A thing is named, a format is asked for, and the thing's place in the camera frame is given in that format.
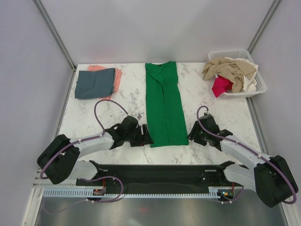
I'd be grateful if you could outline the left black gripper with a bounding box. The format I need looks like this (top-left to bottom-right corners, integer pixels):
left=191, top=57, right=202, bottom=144
left=125, top=124, right=153, bottom=147

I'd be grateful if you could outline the green polo shirt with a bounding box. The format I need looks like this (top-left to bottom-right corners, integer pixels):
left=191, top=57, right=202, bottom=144
left=145, top=61, right=189, bottom=148

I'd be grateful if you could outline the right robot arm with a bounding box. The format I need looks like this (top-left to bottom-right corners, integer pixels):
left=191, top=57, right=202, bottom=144
left=188, top=113, right=299, bottom=208

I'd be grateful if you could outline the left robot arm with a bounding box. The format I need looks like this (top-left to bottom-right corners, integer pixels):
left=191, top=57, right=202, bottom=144
left=37, top=116, right=154, bottom=185

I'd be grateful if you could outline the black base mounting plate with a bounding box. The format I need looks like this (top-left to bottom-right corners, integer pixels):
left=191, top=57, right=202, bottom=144
left=76, top=165, right=239, bottom=193

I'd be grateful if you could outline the magenta t shirt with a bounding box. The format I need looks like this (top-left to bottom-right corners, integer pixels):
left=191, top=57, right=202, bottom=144
left=212, top=75, right=233, bottom=98

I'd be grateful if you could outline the folded salmon t shirt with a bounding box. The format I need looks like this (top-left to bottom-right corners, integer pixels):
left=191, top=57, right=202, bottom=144
left=87, top=65, right=123, bottom=93

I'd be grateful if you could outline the cream white t shirt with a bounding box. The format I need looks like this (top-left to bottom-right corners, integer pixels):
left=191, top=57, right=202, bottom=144
left=225, top=57, right=258, bottom=93

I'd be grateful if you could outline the folded blue-grey t shirt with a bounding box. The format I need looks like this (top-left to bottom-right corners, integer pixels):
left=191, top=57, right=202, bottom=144
left=74, top=68, right=115, bottom=99

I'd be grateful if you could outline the beige t shirt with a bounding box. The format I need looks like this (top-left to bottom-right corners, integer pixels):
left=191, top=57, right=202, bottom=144
left=202, top=57, right=254, bottom=92

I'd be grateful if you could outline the white plastic laundry basket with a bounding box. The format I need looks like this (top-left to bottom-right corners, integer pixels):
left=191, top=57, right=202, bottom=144
left=208, top=49, right=267, bottom=99

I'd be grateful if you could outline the white slotted cable duct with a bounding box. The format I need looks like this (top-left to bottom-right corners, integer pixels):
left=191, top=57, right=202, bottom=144
left=42, top=186, right=240, bottom=198

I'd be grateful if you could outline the right aluminium frame post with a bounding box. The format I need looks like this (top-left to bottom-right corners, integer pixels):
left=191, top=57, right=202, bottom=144
left=247, top=0, right=282, bottom=53

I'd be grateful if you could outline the aluminium frame post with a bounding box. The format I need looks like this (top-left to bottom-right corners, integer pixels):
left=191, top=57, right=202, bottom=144
left=32, top=0, right=77, bottom=71
left=247, top=0, right=282, bottom=53

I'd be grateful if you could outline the left aluminium frame post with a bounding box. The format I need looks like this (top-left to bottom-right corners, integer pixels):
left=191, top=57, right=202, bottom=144
left=32, top=0, right=77, bottom=71

